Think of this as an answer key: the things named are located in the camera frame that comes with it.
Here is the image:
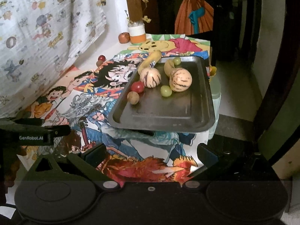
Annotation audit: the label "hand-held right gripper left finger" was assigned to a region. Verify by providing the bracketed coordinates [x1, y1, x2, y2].
[28, 143, 120, 190]

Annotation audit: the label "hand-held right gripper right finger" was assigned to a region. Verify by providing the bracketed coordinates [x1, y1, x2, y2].
[183, 143, 275, 189]

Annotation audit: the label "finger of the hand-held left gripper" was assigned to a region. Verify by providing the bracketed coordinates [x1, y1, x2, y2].
[52, 125, 71, 137]

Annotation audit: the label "metal baking tray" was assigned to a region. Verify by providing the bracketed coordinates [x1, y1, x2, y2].
[108, 56, 215, 133]

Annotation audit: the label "striped pepino melon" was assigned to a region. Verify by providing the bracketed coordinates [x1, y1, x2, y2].
[169, 68, 193, 92]
[140, 67, 162, 88]

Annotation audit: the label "small yellow banana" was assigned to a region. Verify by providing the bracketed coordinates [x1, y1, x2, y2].
[163, 59, 175, 78]

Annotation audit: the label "person's left hand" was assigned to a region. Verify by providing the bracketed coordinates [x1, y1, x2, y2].
[3, 149, 27, 188]

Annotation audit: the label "cartoon printed tablecloth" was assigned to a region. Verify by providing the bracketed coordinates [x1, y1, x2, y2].
[20, 33, 211, 188]

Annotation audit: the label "pale green container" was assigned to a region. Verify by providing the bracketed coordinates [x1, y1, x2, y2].
[207, 75, 222, 139]

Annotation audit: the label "white cartoon printed curtain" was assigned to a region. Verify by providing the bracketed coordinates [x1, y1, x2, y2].
[0, 0, 109, 118]

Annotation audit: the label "large yellow banana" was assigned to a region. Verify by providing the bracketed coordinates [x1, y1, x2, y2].
[137, 50, 162, 74]

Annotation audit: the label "reddish brown apple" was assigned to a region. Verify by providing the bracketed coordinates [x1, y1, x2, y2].
[118, 32, 130, 44]

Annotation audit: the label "white and orange jar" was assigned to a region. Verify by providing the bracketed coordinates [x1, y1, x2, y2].
[128, 22, 146, 44]

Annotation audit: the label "dried flower sprigs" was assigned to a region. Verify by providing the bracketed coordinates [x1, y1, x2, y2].
[125, 0, 152, 26]

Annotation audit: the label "brown wooden door frame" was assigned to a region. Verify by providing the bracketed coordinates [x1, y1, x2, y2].
[124, 0, 162, 34]

